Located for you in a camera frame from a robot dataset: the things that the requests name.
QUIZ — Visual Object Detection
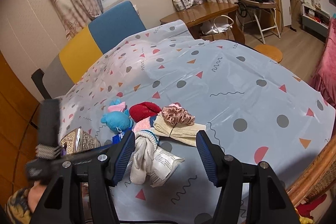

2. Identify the pink satin scrunchie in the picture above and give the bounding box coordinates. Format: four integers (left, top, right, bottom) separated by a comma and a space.
161, 105, 195, 126

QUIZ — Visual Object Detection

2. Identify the wicker chair armrest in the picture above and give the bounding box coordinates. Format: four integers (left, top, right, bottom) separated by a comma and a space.
286, 135, 336, 207

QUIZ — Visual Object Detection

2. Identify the silver ornate tissue box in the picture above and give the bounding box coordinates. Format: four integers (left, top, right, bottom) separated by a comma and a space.
60, 128, 101, 155

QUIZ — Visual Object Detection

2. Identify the blue plush toy pink bow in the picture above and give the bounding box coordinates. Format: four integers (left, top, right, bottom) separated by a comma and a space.
100, 99, 134, 134

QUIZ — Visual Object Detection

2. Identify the patterned grey tablecloth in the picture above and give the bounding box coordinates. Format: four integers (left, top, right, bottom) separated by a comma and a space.
53, 19, 334, 224

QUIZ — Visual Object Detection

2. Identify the wooden desk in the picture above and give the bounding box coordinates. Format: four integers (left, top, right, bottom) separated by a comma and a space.
160, 2, 245, 44

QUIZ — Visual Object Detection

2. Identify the red fuzzy sock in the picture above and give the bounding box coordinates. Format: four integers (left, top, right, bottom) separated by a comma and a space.
129, 102, 161, 122

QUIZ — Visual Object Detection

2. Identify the cream knitted cloth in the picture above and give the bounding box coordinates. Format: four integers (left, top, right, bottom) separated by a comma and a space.
153, 115, 206, 147

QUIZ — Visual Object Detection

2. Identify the white plastic packet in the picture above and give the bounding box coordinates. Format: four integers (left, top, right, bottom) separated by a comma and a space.
149, 147, 185, 188

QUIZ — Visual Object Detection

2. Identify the round wooden stool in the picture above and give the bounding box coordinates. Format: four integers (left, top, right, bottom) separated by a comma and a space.
254, 44, 283, 63

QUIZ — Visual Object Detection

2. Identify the grey yellow blue sofa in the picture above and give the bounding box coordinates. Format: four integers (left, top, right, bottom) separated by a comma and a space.
31, 1, 146, 99

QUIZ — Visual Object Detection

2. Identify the white sock blue stripe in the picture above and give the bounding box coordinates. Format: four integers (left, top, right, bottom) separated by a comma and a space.
130, 130, 158, 185

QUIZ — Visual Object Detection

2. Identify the person's left hand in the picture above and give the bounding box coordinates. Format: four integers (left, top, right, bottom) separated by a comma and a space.
27, 181, 47, 213

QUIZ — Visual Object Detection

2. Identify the pink bed cover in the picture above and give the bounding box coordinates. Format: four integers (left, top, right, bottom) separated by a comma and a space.
309, 18, 336, 107

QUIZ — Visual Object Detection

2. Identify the blue folding chair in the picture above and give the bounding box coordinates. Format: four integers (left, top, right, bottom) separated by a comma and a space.
237, 0, 281, 44

